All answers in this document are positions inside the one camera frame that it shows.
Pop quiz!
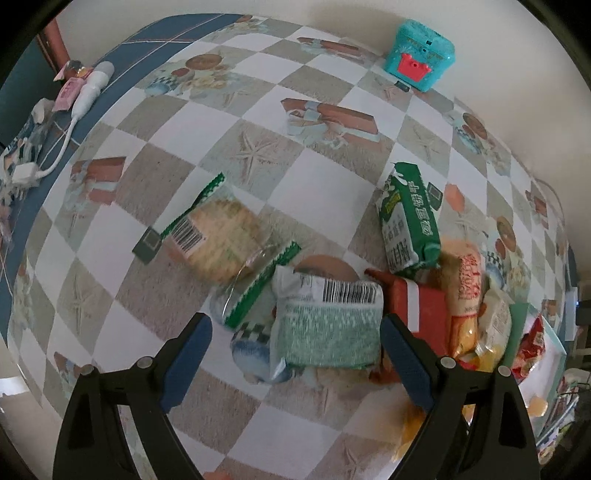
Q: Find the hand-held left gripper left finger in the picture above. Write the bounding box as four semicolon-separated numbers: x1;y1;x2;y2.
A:
53;313;213;480

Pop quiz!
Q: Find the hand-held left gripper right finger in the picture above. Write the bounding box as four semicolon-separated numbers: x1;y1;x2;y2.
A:
379;314;541;480

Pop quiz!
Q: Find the green white barcode snack packet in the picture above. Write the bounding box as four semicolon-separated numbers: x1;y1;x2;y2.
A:
270;265;385;384

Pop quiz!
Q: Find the large red crinkly snack packet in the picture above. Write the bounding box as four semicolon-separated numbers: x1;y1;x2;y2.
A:
513;316;546;380

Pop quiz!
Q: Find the teal tray with white inside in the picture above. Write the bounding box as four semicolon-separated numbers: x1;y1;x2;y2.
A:
501;302;570;462

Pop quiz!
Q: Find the dark green snack packet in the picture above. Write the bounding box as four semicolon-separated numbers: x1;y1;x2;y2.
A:
378;161;443;278

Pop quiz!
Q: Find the red rectangular snack packet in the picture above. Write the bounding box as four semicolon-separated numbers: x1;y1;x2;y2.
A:
365;269;450;385

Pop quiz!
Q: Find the yellow snack packet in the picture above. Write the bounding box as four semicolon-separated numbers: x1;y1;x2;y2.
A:
392;401;476;464

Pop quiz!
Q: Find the orange snack packet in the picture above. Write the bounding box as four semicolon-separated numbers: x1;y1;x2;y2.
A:
438;239;489;366

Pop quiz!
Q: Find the cream white snack packet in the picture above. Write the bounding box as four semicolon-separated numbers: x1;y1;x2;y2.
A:
475;286;514;371

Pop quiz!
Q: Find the clear round biscuit packet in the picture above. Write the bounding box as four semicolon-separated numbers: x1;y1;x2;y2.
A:
161;173;302;330

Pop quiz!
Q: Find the pile of torn wrappers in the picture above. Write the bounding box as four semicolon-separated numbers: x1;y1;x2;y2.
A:
0;99;52;241

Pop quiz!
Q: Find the small pink sachet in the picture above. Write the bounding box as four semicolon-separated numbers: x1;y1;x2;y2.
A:
52;76;92;112

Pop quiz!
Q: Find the teal tin box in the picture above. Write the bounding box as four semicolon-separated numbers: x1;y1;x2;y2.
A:
383;19;457;91

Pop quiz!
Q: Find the dark blue chair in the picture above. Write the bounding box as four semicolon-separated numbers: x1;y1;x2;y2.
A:
0;28;70;148

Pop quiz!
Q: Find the reddish brown wooden bar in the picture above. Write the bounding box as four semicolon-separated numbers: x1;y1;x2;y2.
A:
39;18;71;70

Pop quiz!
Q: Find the white corded handheld device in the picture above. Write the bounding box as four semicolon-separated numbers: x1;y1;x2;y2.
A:
13;62;115;186

